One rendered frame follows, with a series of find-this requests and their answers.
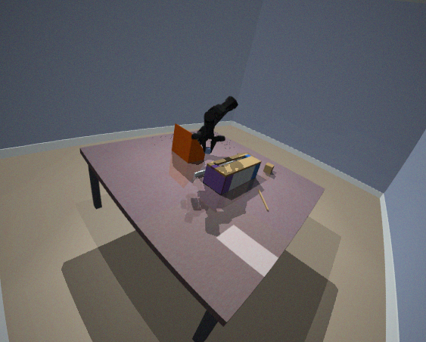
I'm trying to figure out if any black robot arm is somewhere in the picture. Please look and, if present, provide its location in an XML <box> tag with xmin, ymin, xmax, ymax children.
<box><xmin>197</xmin><ymin>96</ymin><xmax>238</xmax><ymax>135</ymax></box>

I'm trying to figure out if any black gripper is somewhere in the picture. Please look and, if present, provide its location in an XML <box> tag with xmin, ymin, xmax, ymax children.
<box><xmin>191</xmin><ymin>125</ymin><xmax>225</xmax><ymax>152</ymax></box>

